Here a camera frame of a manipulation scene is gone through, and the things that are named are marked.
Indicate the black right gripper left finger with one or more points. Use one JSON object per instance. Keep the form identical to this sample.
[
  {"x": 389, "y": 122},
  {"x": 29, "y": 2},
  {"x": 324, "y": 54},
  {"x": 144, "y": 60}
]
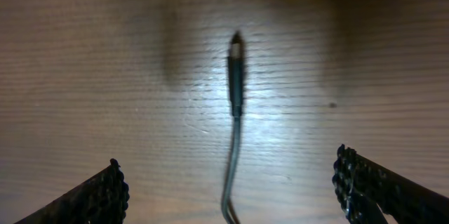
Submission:
[{"x": 102, "y": 199}]

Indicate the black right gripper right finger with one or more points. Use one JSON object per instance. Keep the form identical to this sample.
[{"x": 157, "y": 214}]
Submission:
[{"x": 367, "y": 192}]

